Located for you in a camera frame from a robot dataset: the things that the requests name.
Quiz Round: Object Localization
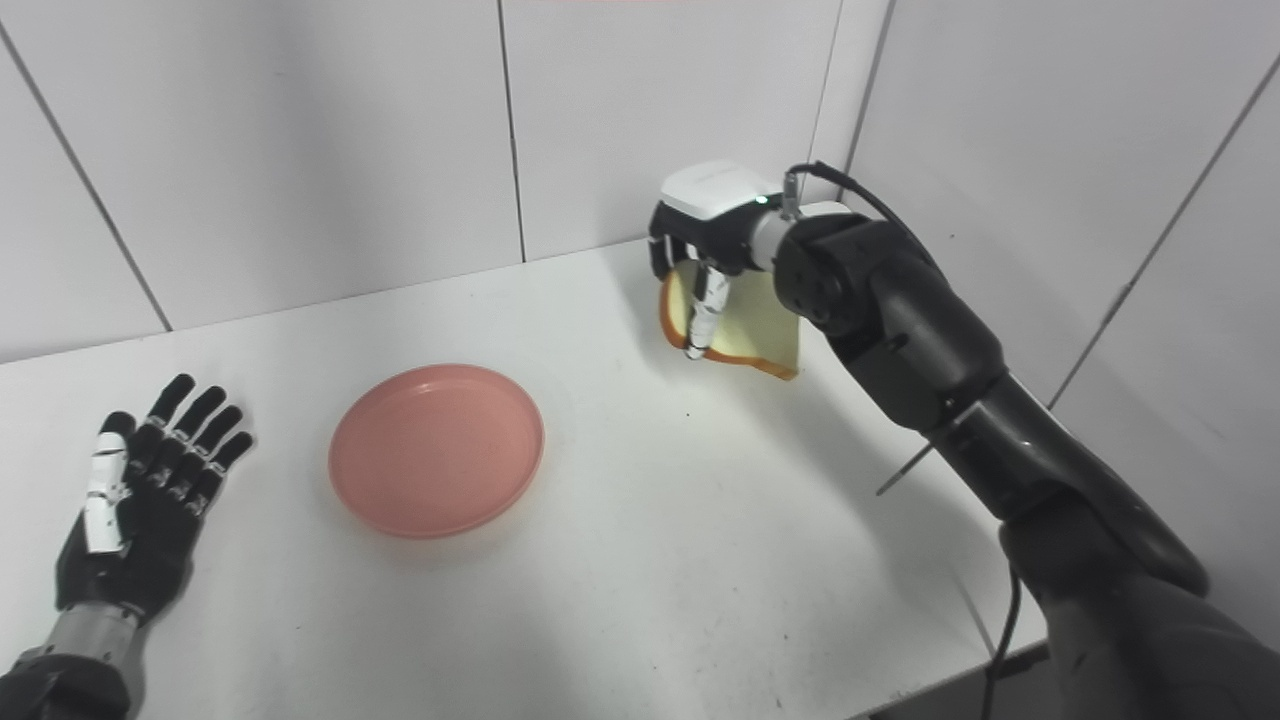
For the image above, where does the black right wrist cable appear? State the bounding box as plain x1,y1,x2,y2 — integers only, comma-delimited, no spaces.
783,161,1023,720

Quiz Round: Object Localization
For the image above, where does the pink round plate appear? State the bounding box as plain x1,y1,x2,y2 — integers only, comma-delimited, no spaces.
328,363,546,541

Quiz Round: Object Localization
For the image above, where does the slice of bread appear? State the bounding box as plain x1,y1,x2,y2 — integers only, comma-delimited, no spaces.
658,262,803,382

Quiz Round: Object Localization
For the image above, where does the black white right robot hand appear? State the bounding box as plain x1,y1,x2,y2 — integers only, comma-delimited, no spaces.
648,161,786,361

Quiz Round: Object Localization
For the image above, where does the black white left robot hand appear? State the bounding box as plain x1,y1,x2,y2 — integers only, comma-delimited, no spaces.
55,374,255,626

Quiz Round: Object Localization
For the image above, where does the black cable tie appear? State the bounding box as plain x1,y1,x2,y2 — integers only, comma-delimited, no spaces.
876,440,936,497

